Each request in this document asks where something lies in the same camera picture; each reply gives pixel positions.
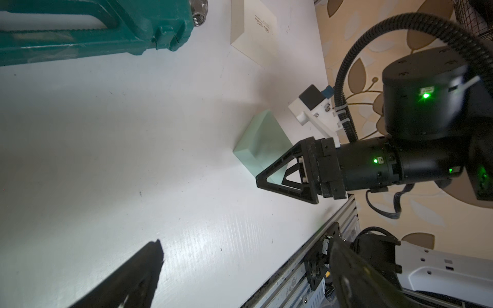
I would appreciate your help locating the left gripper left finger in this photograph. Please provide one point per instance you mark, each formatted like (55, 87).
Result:
(133, 284)

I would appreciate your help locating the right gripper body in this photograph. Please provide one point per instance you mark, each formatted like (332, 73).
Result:
(325, 169)

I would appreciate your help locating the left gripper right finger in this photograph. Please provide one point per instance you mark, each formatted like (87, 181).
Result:
(364, 273)

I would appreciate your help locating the green plastic tool case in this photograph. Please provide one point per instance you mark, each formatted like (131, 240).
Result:
(127, 27)

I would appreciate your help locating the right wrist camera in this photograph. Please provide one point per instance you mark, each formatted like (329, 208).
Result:
(316, 107)

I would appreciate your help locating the mint green jewelry box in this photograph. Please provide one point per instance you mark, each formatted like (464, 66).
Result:
(263, 142)

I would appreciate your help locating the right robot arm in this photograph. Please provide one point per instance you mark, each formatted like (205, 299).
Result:
(438, 121)

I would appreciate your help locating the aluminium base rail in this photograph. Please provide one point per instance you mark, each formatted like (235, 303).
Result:
(301, 280)

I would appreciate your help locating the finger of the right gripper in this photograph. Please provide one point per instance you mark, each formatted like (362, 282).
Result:
(299, 179)

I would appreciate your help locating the cream jewelry box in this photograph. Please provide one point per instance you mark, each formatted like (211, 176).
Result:
(254, 31)

